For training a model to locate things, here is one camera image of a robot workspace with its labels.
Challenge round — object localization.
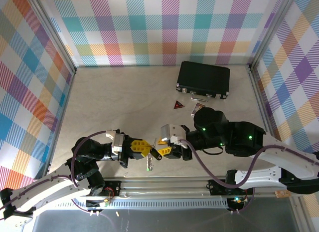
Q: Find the black key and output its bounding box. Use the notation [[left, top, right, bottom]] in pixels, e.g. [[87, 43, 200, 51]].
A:
[[150, 147, 162, 161]]

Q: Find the playing card box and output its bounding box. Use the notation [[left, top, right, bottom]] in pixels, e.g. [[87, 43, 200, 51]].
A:
[[190, 102, 207, 117]]

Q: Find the black briefcase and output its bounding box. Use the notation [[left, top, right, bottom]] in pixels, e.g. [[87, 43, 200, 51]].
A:
[[175, 61, 230, 102]]

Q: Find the grey metal plate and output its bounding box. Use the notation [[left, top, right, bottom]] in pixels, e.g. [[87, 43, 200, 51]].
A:
[[23, 208, 300, 232]]

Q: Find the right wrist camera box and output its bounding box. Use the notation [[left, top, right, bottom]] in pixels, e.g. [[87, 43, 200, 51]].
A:
[[160, 124, 189, 149]]

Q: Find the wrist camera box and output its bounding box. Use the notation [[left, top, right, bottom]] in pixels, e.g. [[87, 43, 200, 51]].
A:
[[160, 124, 189, 149], [105, 129, 125, 154]]

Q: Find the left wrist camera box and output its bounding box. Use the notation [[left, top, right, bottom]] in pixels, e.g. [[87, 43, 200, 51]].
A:
[[105, 129, 125, 154]]

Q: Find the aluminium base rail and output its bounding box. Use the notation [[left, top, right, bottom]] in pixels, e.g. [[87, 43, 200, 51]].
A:
[[74, 176, 304, 199]]

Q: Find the aluminium side rail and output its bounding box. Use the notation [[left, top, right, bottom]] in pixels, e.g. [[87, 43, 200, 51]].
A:
[[46, 68, 77, 173], [248, 64, 276, 143]]

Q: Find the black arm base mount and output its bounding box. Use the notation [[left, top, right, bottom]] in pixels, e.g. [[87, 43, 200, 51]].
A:
[[208, 179, 255, 196], [92, 181, 122, 197]]

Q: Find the slotted cable duct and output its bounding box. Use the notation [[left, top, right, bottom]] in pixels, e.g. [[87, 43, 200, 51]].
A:
[[37, 198, 230, 210]]

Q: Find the small wired circuit board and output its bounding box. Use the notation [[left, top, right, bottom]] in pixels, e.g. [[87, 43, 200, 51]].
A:
[[86, 199, 112, 210], [228, 196, 247, 210]]

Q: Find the aluminium frame post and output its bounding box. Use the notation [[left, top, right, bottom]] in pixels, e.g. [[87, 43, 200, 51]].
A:
[[23, 0, 77, 75], [248, 0, 300, 69]]

